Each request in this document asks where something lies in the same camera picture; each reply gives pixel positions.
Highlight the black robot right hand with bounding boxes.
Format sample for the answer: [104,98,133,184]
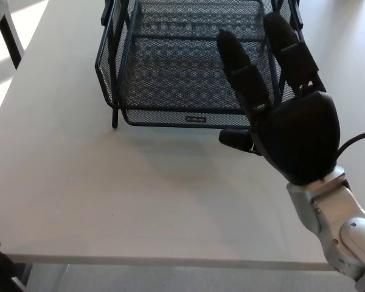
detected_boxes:
[215,12,343,187]

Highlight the dark chair frame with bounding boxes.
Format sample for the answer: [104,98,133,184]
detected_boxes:
[10,270,29,292]

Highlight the black mesh tray with label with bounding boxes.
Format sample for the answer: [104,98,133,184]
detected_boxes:
[120,108,254,129]

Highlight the grey desk leg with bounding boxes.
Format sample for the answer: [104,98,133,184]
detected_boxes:
[15,263,35,292]

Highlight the black wire organizer frame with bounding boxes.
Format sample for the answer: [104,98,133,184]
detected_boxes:
[99,0,304,129]

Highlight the black mesh sliding drawer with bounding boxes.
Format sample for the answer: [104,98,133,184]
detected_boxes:
[94,0,307,111]

